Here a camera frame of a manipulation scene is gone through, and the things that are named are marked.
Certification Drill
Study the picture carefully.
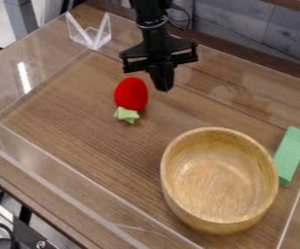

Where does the clear acrylic enclosure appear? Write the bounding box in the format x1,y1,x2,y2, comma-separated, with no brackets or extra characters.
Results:
0,8,300,249

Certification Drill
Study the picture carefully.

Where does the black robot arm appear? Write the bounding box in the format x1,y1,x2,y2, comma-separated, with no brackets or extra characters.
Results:
119,0,198,91

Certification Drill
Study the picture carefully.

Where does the black cable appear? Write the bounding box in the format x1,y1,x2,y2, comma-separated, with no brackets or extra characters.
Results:
167,3,192,30

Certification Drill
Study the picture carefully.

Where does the wooden bowl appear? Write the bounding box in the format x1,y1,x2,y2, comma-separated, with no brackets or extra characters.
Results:
160,127,278,234

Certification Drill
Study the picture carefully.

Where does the black equipment with screw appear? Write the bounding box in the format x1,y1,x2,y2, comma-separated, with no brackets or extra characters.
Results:
12,218,59,249

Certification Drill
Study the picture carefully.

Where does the red plush strawberry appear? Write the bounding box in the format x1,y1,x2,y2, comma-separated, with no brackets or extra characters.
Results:
113,77,148,124

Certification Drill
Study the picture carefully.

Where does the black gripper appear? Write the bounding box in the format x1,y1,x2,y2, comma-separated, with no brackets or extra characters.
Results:
119,35,198,91

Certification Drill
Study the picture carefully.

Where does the green rectangular block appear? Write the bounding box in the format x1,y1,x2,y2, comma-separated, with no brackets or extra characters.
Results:
274,126,300,187

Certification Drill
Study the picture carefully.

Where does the grey table leg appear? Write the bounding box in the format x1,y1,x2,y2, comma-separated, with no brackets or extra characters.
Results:
3,0,39,40

